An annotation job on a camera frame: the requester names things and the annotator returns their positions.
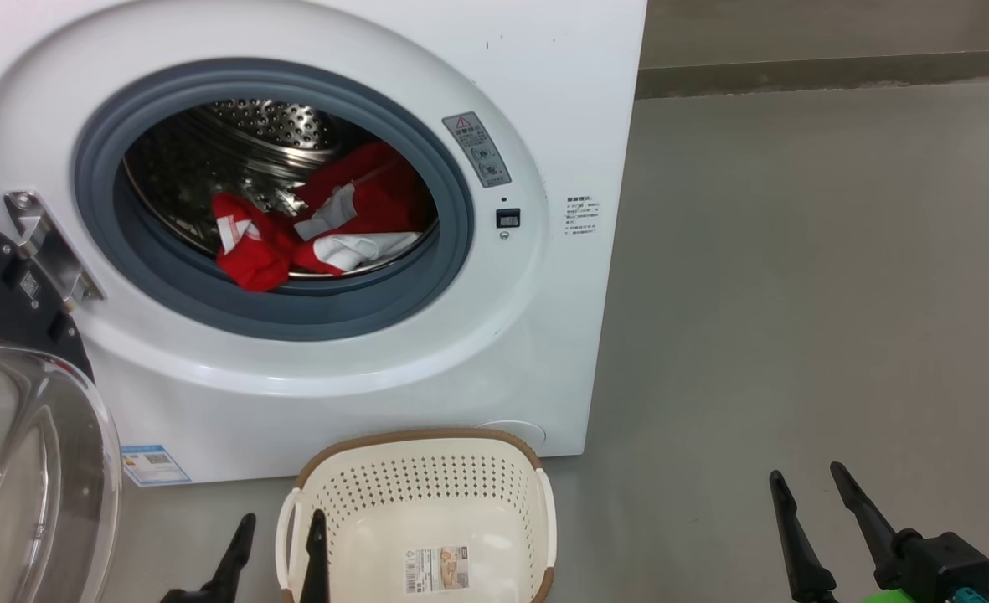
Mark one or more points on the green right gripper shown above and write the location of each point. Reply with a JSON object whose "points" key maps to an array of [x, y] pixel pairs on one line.
{"points": [[886, 597]]}

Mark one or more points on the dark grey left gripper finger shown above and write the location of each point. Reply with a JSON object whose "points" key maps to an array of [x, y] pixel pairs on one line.
{"points": [[316, 569], [230, 569]]}

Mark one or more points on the black round glass machine door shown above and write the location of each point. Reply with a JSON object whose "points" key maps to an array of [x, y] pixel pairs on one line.
{"points": [[25, 469]]}

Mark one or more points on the red and white clothing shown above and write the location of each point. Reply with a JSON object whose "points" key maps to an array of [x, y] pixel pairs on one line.
{"points": [[368, 201]]}

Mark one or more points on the cream perforated laundry basket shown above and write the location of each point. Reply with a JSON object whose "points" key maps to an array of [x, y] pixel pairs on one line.
{"points": [[419, 511]]}

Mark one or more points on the paper label in basket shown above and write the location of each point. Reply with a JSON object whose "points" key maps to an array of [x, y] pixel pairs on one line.
{"points": [[435, 569]]}

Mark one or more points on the white washing machine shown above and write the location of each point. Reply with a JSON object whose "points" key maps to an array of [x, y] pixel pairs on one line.
{"points": [[377, 394]]}

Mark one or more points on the grey rubber door gasket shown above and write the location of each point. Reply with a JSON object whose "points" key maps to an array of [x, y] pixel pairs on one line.
{"points": [[293, 314]]}

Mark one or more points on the metal door hinge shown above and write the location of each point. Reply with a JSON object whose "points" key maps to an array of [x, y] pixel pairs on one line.
{"points": [[50, 247]]}

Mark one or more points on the black door latch slot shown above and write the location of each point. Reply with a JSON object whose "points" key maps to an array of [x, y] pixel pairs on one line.
{"points": [[507, 219]]}

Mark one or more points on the blue energy label sticker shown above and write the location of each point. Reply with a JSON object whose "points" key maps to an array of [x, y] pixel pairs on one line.
{"points": [[155, 465]]}

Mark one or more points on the round white filter cap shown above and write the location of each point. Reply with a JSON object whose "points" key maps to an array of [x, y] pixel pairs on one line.
{"points": [[515, 431]]}

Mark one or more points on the small printed text sticker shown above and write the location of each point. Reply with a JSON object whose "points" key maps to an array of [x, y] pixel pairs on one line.
{"points": [[583, 218]]}

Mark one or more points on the grey warning sticker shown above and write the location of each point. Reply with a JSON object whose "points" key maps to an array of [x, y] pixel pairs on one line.
{"points": [[477, 149]]}

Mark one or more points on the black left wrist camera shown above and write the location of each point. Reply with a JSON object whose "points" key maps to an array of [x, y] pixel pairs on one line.
{"points": [[184, 597]]}

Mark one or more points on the grey wall baseboard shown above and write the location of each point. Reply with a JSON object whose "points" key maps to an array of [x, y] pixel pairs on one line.
{"points": [[837, 75]]}

